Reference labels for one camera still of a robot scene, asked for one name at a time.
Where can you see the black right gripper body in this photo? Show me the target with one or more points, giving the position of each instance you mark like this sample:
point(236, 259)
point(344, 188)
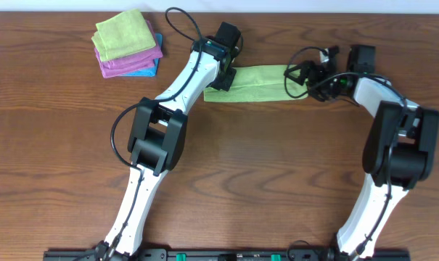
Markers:
point(311, 76)

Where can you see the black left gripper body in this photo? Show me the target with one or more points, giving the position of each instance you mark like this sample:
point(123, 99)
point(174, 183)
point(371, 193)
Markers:
point(226, 80)

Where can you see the light green cloth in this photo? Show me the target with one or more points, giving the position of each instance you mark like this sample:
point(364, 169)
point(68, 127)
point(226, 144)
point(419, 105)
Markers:
point(262, 83)

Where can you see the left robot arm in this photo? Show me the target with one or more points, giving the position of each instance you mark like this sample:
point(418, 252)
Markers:
point(158, 133)

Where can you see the folded blue cloth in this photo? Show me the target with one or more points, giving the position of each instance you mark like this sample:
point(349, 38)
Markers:
point(148, 60)

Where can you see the folded pink cloth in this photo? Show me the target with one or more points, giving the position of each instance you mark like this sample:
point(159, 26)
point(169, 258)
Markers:
point(118, 67)

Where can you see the folded green cloth on stack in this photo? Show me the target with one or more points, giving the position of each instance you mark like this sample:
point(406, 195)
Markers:
point(124, 34)

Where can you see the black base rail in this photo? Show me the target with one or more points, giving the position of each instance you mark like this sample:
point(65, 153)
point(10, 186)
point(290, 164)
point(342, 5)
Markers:
point(226, 254)

